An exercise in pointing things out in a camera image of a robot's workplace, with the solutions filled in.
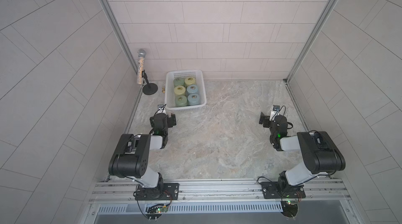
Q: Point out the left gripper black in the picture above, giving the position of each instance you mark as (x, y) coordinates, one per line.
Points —
(169, 123)

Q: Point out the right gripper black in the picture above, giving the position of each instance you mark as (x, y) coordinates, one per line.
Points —
(267, 121)

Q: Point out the white plastic basket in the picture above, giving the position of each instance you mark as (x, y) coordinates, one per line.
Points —
(169, 98)

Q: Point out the dark green tea canister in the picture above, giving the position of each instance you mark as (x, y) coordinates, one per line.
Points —
(181, 101)

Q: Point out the blue tea canister front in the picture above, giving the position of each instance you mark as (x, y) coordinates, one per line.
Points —
(193, 99)

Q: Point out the blue tea canister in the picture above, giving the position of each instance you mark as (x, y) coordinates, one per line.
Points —
(193, 99)
(191, 89)

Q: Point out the yellow-green tea canister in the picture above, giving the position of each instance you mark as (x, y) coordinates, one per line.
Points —
(180, 90)

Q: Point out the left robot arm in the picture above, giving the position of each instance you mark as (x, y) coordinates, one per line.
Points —
(131, 156)

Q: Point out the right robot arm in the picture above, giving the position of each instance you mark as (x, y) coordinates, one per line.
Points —
(318, 151)

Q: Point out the microphone on black stand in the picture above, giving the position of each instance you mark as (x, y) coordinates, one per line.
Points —
(142, 78)

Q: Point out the white vent grille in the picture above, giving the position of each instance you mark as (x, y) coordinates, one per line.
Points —
(194, 208)

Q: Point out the right circuit board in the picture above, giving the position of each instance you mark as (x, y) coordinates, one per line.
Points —
(289, 209)

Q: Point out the circuit board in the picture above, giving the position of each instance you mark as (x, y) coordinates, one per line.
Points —
(156, 211)
(289, 209)

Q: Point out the left circuit board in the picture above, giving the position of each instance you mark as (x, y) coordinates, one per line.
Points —
(156, 211)

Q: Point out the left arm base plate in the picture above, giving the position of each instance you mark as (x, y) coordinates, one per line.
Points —
(164, 191)

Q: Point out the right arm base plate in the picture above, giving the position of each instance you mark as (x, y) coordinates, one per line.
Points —
(275, 190)

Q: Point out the aluminium mounting rail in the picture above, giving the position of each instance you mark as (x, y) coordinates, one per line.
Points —
(121, 191)

